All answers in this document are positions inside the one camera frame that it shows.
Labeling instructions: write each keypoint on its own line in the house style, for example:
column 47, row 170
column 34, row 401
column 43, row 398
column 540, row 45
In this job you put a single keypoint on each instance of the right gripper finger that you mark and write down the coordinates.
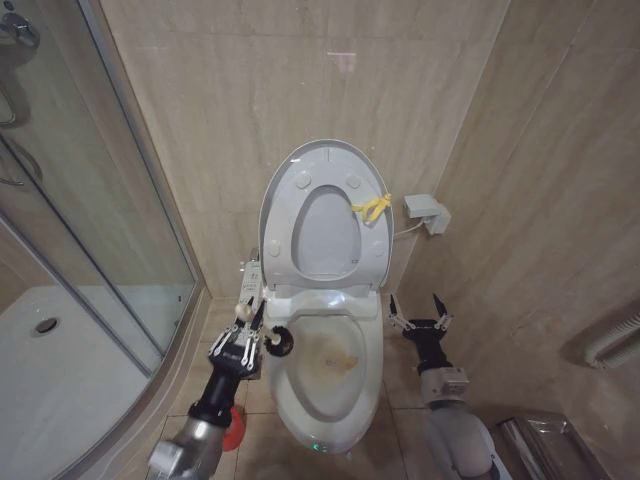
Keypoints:
column 398, row 315
column 444, row 316

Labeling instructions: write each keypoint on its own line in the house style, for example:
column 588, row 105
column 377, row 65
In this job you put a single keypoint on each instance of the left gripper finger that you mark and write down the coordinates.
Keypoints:
column 251, row 347
column 222, row 341

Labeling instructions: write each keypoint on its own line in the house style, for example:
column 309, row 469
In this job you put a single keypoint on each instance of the white black-bristled toilet brush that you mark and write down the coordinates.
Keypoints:
column 282, row 341

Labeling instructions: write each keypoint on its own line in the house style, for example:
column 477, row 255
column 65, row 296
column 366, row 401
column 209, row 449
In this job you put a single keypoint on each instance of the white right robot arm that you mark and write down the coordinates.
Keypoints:
column 457, row 430

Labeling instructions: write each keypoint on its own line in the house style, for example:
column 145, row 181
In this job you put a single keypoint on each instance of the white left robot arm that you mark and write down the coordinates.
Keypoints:
column 192, row 450

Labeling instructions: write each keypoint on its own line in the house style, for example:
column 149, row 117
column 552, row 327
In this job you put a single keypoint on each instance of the red toilet brush holder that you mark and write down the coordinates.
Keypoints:
column 234, row 432

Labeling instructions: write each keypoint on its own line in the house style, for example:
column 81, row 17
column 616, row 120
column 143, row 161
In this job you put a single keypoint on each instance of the toilet side control panel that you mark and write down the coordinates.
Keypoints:
column 251, row 285

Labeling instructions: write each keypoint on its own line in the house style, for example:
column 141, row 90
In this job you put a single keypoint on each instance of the white toilet bowl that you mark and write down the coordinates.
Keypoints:
column 325, row 400

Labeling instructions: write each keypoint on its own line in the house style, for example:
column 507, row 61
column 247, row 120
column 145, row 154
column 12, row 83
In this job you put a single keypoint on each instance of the white toilet lid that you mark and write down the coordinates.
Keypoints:
column 325, row 230

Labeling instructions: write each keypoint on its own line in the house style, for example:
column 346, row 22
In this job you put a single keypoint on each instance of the white toilet seat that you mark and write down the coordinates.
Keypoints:
column 280, row 220

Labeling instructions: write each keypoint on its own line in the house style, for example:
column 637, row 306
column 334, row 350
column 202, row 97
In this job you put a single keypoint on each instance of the yellow ribbon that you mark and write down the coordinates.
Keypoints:
column 371, row 206

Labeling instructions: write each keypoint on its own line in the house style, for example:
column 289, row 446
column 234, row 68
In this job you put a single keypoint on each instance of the stainless steel waste bin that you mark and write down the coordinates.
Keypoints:
column 545, row 447

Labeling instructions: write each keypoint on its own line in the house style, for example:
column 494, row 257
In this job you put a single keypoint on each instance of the white shower tray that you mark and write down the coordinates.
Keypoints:
column 60, row 390

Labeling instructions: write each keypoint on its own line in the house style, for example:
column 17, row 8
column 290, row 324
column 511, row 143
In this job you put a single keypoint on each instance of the round metal shower drain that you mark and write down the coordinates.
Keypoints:
column 47, row 326

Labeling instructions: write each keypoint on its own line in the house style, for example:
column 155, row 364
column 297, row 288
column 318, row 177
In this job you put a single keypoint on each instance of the chrome shower faucet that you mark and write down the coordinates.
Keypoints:
column 20, row 30

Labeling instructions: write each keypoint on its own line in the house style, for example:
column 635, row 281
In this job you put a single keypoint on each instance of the white wall socket box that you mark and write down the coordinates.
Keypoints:
column 425, row 210

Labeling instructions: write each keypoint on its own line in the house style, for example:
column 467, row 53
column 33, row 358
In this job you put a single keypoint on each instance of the white ribbed wall fixture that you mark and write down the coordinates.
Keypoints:
column 615, row 345

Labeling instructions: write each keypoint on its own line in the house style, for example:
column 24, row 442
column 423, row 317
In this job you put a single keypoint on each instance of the curved glass shower enclosure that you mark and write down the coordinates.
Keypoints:
column 90, row 175

